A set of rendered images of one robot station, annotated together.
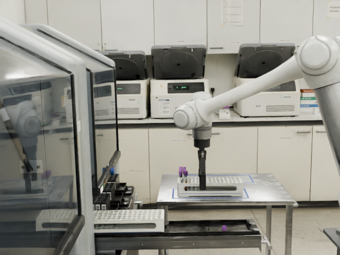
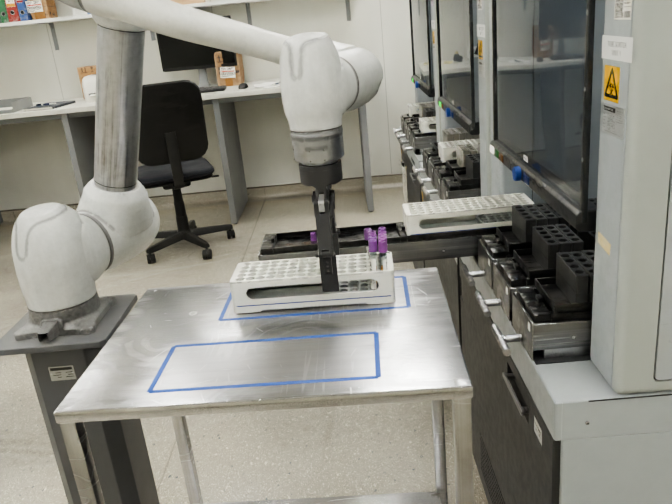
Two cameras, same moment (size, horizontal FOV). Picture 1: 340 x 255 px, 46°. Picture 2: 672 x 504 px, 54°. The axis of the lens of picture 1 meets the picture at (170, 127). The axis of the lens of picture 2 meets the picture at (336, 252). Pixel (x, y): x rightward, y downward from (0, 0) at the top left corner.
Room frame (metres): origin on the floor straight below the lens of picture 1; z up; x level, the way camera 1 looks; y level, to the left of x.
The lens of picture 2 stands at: (2.94, -0.10, 1.32)
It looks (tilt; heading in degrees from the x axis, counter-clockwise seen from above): 20 degrees down; 182
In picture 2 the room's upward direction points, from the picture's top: 6 degrees counter-clockwise
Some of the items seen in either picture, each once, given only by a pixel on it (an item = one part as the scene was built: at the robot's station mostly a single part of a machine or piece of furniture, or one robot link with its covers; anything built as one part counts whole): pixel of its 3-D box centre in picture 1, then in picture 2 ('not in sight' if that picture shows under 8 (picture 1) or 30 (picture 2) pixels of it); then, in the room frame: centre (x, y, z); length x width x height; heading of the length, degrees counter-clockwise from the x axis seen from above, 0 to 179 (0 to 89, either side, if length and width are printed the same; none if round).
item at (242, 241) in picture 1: (172, 235); (393, 244); (1.44, 0.00, 0.78); 0.73 x 0.14 x 0.09; 90
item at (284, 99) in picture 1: (264, 79); not in sight; (4.04, -0.95, 1.25); 0.62 x 0.56 x 0.69; 179
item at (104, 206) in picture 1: (105, 204); (523, 225); (1.59, 0.27, 0.85); 0.12 x 0.02 x 0.06; 0
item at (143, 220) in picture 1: (124, 222); (466, 216); (1.44, 0.18, 0.83); 0.30 x 0.10 x 0.06; 90
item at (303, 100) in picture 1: (309, 99); not in sight; (4.19, -1.46, 1.01); 0.23 x 0.12 x 0.08; 89
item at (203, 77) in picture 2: not in sight; (199, 54); (-1.86, -1.05, 1.13); 0.54 x 0.18 x 0.46; 84
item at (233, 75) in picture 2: not in sight; (229, 67); (-1.91, -0.86, 1.02); 0.22 x 0.17 x 0.24; 0
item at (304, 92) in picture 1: (312, 91); not in sight; (4.19, -1.49, 1.10); 0.24 x 0.13 x 0.10; 88
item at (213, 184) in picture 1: (209, 186); (314, 281); (1.81, -0.18, 0.85); 0.30 x 0.10 x 0.06; 88
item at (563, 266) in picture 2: (115, 182); (571, 279); (1.90, 0.27, 0.85); 0.12 x 0.02 x 0.06; 179
